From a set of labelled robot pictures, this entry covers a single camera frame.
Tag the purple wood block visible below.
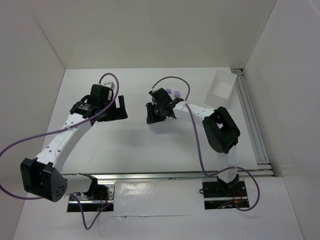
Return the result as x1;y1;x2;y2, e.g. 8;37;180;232
173;91;181;98
166;88;174;95

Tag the white perforated metal bin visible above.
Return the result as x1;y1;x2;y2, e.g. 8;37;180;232
204;69;237;108

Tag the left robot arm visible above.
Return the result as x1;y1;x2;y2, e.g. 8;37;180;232
20;82;128;202

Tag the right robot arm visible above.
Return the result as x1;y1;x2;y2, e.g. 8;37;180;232
146;88;241;194

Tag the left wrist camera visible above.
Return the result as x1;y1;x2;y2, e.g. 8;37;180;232
103;82;116;91

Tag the aluminium rail front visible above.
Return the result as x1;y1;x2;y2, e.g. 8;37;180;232
90;167;275;181

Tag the aluminium rail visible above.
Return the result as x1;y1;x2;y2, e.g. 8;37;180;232
230;68;275;177
90;167;275;181

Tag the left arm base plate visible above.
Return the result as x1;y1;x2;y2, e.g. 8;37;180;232
66;179;116;213

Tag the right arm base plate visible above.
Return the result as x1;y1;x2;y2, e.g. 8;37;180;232
199;180;250;210

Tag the aluminium rail right side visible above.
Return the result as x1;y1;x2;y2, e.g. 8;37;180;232
230;68;275;177

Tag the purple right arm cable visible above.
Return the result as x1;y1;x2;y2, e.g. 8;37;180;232
151;76;261;212

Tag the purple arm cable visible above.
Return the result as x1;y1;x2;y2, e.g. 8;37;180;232
151;76;261;212
0;72;120;231

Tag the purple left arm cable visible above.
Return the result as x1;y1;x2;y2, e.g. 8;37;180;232
0;72;120;231

